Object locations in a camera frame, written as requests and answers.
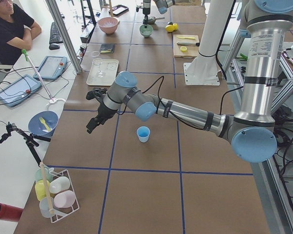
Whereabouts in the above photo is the green cup in rack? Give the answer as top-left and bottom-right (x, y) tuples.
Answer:
(35, 167), (55, 183)

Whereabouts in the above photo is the white wire cup rack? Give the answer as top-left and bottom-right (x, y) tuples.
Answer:
(39, 162), (80, 224)

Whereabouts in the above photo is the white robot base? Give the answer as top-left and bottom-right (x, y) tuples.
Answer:
(184, 0), (235, 86)

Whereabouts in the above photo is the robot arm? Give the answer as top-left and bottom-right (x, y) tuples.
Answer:
(86, 0), (293, 163)
(136, 0), (177, 25)

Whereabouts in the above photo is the cream bear tray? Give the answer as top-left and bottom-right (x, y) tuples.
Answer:
(86, 59), (119, 86)

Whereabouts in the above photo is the white cup in rack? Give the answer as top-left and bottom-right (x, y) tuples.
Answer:
(49, 176), (70, 194)

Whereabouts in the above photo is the green bowl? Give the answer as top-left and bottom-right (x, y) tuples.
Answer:
(139, 24), (154, 38)

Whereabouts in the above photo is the metal ice scoop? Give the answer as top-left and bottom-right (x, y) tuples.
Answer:
(147, 17), (165, 24)

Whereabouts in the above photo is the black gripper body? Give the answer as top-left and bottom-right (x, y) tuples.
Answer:
(86, 88), (117, 120)
(142, 1), (150, 24)

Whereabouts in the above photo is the blue teach pendant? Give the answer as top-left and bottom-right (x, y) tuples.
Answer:
(0, 75), (42, 107)
(38, 56), (68, 80)

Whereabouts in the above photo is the clear wine glass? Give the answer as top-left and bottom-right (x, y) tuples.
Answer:
(91, 51), (105, 78)

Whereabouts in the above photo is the red cylinder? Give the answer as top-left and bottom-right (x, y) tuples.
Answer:
(0, 203), (23, 222)

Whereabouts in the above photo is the pink cup in rack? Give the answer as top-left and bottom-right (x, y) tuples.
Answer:
(54, 190), (76, 208)

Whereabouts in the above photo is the clear cup in rack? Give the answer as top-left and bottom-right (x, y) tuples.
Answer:
(39, 197), (54, 218)

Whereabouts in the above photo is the light blue plastic cup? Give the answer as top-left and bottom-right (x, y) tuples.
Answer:
(136, 126), (150, 143)

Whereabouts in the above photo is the yellow cup in rack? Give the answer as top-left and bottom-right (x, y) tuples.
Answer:
(35, 179), (46, 201)

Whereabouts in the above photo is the yellow fork in bowl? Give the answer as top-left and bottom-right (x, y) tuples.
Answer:
(39, 117), (51, 132)

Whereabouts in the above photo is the blue bowl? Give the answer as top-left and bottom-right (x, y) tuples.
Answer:
(28, 111), (59, 138)

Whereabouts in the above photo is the black keyboard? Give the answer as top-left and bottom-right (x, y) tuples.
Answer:
(49, 22), (63, 44)

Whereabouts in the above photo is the pink bowl with ice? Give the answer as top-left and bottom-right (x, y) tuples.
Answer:
(98, 17), (120, 35)

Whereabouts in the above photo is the lemon half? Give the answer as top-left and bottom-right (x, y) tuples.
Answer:
(180, 46), (188, 52)

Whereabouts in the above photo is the seated person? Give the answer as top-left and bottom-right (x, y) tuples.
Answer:
(0, 0), (42, 65)

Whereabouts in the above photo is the grey folded cloth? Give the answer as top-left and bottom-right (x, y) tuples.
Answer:
(100, 43), (115, 54)

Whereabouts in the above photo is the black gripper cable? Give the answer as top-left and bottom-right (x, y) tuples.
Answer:
(117, 76), (245, 130)

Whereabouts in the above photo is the yellow lemon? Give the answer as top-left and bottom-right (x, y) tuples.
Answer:
(165, 23), (178, 33)

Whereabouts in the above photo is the small black tripod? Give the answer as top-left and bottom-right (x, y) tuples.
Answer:
(0, 121), (52, 168)

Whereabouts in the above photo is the wooden cutting board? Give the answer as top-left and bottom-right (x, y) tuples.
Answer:
(173, 34), (200, 58)

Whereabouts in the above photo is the black computer mouse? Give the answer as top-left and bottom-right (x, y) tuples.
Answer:
(49, 43), (60, 50)

